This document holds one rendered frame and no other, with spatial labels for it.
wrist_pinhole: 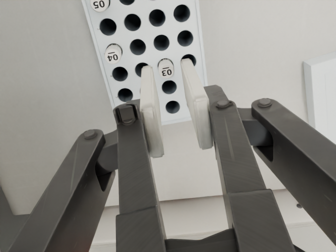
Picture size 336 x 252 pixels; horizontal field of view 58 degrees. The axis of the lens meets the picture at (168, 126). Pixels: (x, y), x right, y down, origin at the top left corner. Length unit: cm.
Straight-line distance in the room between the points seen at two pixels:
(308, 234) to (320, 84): 16
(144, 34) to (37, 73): 11
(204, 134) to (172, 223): 23
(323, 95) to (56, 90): 26
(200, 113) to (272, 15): 17
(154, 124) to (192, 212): 25
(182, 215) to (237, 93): 16
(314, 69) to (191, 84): 17
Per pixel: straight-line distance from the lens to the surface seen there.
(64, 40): 29
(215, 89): 18
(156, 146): 16
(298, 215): 40
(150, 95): 16
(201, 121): 15
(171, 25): 25
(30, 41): 30
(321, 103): 33
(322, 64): 31
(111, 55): 24
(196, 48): 25
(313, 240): 38
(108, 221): 39
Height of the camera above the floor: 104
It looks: 61 degrees down
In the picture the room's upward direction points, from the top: 173 degrees clockwise
